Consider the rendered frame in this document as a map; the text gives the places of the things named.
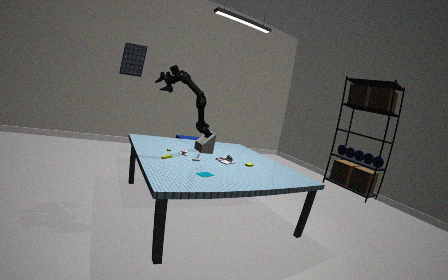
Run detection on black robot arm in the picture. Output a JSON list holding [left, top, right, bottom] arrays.
[[170, 65, 213, 138]]

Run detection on teal flat rectangular plate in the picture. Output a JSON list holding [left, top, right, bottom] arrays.
[[196, 172, 214, 177]]

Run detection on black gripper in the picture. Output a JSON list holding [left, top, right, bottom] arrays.
[[155, 72, 175, 92]]

